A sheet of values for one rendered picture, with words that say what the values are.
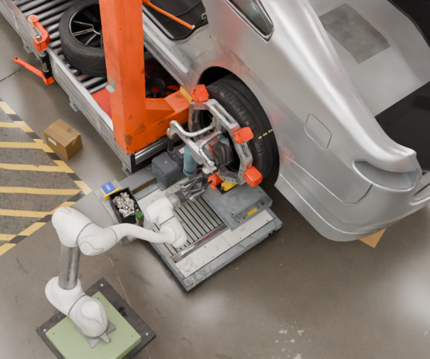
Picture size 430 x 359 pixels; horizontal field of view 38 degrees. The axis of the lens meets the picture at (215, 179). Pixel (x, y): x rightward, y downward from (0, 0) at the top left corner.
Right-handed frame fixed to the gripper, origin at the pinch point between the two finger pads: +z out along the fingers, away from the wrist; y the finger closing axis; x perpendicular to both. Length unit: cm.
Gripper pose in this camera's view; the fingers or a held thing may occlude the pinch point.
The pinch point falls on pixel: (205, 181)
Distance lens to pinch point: 364.9
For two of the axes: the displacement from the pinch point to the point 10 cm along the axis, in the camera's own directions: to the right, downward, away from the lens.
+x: 0.7, -5.4, -8.4
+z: 7.9, -4.8, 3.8
